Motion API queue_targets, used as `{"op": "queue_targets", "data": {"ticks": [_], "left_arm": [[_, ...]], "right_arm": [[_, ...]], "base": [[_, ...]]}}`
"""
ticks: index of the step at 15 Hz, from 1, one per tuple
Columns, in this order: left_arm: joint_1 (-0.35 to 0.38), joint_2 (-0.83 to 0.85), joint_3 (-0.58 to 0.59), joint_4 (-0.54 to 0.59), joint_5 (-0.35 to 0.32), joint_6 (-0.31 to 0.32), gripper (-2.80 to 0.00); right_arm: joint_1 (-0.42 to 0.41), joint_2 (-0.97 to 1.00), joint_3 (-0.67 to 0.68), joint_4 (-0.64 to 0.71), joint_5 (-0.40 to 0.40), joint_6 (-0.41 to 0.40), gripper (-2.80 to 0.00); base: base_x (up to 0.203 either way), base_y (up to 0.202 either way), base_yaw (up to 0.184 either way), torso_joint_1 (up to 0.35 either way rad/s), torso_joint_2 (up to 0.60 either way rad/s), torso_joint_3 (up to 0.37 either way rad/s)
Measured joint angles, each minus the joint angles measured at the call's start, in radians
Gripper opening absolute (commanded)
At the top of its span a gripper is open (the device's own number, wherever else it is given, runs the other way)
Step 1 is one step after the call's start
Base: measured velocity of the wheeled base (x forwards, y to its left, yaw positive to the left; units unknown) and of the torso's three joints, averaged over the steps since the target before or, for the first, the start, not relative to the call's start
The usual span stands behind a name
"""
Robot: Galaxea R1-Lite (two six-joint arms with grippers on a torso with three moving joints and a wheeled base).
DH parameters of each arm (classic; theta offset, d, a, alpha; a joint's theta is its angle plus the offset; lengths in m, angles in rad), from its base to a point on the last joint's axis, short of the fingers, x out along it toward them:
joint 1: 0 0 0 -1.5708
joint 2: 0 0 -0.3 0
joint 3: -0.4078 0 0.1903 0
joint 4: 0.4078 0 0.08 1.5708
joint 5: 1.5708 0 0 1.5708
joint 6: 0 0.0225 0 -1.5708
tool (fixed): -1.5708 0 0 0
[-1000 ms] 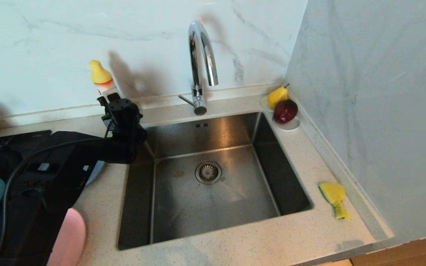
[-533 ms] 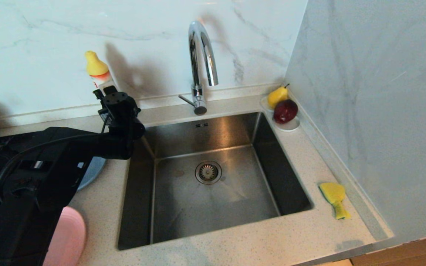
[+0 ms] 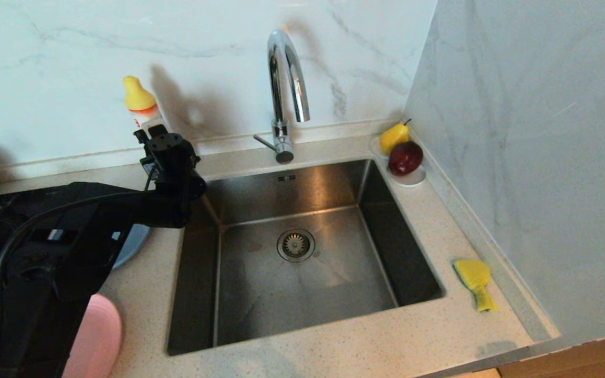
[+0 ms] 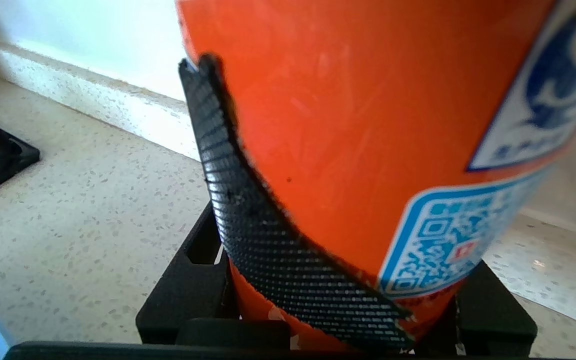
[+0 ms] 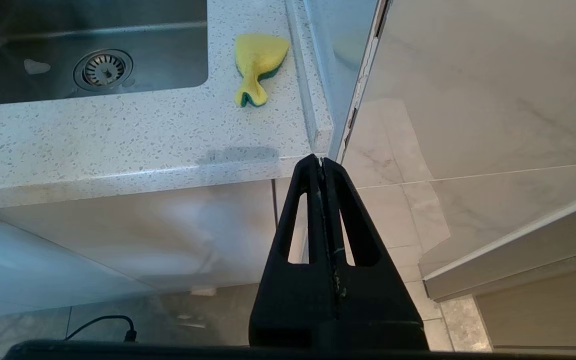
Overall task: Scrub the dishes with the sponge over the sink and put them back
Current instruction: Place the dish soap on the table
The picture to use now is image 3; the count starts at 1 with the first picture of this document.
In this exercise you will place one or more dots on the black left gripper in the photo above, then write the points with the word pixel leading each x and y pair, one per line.
pixel 176 178

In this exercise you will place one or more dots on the orange yellow detergent bottle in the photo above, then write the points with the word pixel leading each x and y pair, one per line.
pixel 138 97

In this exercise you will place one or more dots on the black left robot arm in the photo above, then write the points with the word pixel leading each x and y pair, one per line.
pixel 61 252

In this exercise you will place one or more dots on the stainless steel sink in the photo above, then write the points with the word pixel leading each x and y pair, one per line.
pixel 308 294

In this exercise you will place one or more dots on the yellow green fish-shaped sponge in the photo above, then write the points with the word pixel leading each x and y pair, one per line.
pixel 473 273

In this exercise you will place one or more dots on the blue plate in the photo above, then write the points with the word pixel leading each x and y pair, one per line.
pixel 132 244

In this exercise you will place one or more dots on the chrome curved faucet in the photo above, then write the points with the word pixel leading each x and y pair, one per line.
pixel 277 94

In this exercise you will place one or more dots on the round metal drain strainer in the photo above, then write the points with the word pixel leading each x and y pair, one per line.
pixel 295 245

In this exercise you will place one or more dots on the pink plate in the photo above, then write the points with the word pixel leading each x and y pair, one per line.
pixel 100 336

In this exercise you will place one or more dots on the yellow pear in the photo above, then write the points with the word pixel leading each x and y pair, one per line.
pixel 393 137

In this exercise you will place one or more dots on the dark red apple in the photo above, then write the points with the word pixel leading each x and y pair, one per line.
pixel 405 157

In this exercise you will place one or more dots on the small white dish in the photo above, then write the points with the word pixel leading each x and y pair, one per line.
pixel 410 181

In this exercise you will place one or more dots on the brown wooden cabinet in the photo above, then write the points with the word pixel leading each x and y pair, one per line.
pixel 596 357

